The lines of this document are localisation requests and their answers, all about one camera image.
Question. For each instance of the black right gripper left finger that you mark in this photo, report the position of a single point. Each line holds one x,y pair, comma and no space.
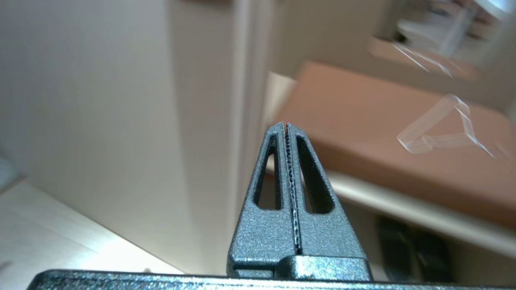
258,241

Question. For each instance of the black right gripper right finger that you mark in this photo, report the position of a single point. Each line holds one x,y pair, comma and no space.
330,241

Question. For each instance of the beige room door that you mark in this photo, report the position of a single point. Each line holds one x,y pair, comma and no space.
100,100

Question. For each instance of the black slipper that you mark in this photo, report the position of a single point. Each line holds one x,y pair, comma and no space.
397,249
433,257

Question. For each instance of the beige wooden bench shelf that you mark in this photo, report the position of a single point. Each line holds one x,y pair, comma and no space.
403,205

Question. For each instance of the brown leather bench cushion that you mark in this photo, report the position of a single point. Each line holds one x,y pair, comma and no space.
363,121

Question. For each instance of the wall mirror beige frame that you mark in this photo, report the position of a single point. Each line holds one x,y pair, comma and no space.
443,40

